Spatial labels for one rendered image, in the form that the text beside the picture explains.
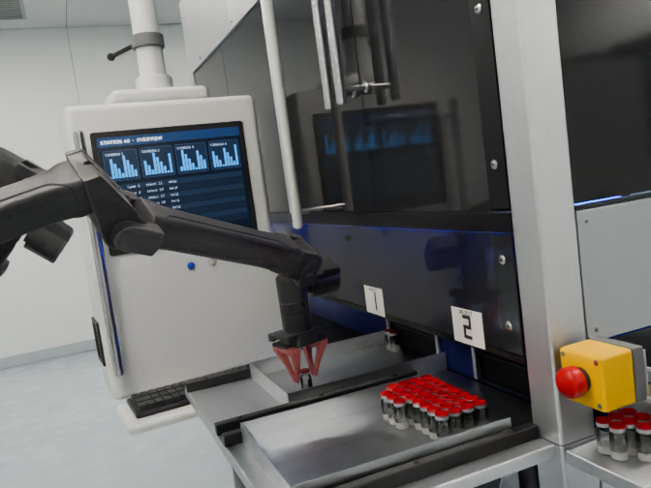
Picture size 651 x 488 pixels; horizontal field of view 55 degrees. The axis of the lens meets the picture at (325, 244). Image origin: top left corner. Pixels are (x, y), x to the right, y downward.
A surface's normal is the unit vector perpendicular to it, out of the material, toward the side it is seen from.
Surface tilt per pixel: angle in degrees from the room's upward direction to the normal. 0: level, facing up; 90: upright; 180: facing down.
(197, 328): 90
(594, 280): 90
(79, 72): 90
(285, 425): 90
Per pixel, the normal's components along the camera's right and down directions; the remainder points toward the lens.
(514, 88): -0.91, 0.16
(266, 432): 0.37, 0.04
